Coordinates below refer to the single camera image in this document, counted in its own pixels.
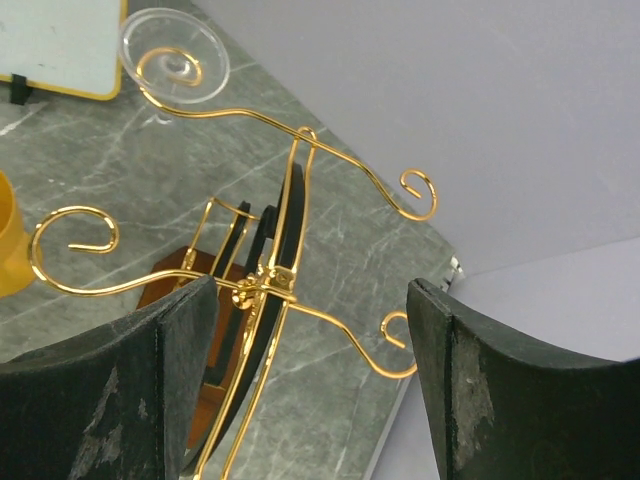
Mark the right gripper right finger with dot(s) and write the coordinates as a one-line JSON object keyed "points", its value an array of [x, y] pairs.
{"points": [[504, 405]]}

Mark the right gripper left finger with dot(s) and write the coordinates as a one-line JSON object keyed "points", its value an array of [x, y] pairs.
{"points": [[115, 402]]}

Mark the clear tall wine glass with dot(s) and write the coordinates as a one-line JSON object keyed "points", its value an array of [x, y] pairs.
{"points": [[176, 60]]}

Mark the gold wine glass rack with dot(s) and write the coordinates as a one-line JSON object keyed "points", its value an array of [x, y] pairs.
{"points": [[262, 299]]}

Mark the orange plastic goblet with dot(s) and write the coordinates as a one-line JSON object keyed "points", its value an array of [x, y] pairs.
{"points": [[16, 273]]}

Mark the yellow framed whiteboard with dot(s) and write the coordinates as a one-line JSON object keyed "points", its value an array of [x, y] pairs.
{"points": [[64, 46]]}

